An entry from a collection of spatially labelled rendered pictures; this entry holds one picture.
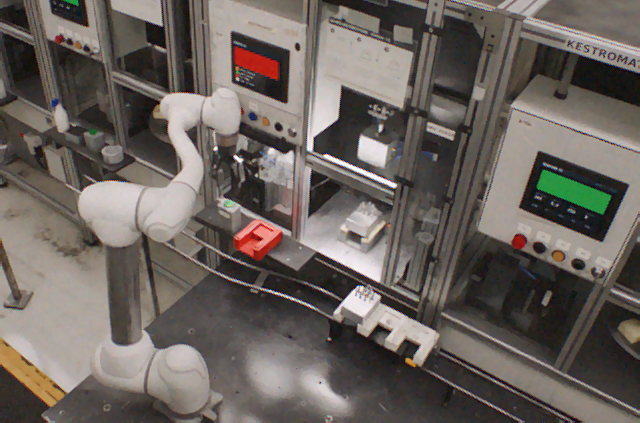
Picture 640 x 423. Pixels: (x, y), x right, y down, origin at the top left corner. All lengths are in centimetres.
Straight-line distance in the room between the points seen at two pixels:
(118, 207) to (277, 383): 92
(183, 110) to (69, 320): 170
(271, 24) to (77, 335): 207
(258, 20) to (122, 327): 109
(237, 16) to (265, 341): 122
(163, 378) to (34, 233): 224
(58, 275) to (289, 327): 175
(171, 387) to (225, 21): 124
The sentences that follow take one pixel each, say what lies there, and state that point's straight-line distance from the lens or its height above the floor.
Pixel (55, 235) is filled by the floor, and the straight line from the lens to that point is 401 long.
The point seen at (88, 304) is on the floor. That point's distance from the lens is 353.
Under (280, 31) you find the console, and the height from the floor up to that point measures 178.
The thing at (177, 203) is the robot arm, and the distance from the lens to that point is 170.
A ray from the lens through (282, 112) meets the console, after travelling 212.
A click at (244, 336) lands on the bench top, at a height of 68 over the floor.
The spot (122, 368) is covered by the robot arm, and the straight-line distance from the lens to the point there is 206.
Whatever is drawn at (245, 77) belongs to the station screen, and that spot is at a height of 158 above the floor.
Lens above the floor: 255
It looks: 37 degrees down
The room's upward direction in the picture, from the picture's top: 5 degrees clockwise
